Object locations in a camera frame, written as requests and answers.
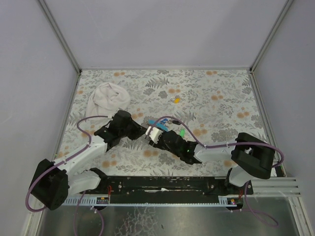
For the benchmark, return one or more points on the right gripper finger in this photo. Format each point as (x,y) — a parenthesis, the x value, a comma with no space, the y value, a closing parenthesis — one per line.
(164,138)
(155,145)

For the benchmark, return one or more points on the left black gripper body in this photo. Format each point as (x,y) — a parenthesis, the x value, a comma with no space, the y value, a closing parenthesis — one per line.
(134,126)

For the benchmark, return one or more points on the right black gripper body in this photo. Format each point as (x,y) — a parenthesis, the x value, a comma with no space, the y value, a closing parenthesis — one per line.
(162,139)

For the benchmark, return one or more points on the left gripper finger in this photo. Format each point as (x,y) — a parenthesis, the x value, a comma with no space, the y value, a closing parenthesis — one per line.
(136,132)
(136,127)

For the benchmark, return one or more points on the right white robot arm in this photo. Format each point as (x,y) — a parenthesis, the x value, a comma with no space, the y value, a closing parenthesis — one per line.
(253,158)

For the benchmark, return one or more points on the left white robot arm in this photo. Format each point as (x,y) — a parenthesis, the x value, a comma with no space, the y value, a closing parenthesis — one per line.
(54,181)

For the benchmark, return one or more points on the green tag key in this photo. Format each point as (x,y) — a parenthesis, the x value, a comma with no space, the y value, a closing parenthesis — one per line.
(182,133)

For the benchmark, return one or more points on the black tag key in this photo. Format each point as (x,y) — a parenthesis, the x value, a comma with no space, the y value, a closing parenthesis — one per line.
(175,122)

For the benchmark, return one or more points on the white crumpled cloth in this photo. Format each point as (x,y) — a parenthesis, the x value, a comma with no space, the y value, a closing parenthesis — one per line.
(107,99)

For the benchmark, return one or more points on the yellow tag key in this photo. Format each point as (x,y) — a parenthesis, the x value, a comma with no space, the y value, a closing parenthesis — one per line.
(175,99)

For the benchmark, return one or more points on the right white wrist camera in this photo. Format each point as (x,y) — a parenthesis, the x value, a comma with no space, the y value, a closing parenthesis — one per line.
(153,133)

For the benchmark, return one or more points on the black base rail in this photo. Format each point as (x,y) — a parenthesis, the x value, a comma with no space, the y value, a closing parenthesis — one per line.
(165,190)

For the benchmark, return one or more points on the aluminium frame profiles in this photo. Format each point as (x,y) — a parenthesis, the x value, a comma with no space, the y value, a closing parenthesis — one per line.
(269,52)

